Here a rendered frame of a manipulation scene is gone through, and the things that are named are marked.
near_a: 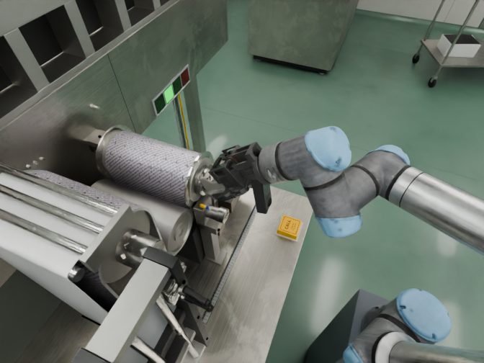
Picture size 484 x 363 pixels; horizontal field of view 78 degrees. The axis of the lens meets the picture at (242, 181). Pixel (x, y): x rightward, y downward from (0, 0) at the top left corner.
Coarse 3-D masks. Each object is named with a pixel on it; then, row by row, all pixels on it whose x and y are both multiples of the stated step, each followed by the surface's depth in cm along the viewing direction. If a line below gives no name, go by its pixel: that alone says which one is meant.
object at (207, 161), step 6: (108, 144) 76; (102, 156) 77; (204, 162) 74; (210, 162) 78; (198, 168) 71; (192, 180) 70; (192, 186) 71; (192, 192) 73; (192, 198) 74; (198, 198) 77
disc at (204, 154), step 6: (198, 156) 71; (204, 156) 73; (210, 156) 77; (198, 162) 71; (192, 168) 69; (192, 174) 70; (186, 186) 69; (186, 192) 70; (186, 198) 71; (192, 204) 76
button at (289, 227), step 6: (282, 216) 107; (288, 216) 107; (282, 222) 106; (288, 222) 106; (294, 222) 106; (300, 222) 106; (282, 228) 104; (288, 228) 104; (294, 228) 104; (282, 234) 104; (288, 234) 103; (294, 234) 103
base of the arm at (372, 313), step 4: (372, 308) 87; (376, 308) 88; (380, 308) 83; (368, 312) 87; (372, 312) 85; (376, 312) 83; (380, 312) 80; (364, 316) 87; (368, 316) 85; (372, 316) 83; (376, 316) 82; (364, 320) 85; (368, 320) 84; (372, 320) 82; (364, 324) 84; (368, 324) 83; (364, 328) 84
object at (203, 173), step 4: (204, 168) 73; (208, 168) 74; (200, 172) 72; (204, 172) 72; (200, 176) 72; (204, 176) 72; (208, 176) 76; (196, 180) 72; (196, 184) 72; (200, 184) 72; (196, 188) 73; (200, 188) 72; (196, 192) 74; (200, 192) 73
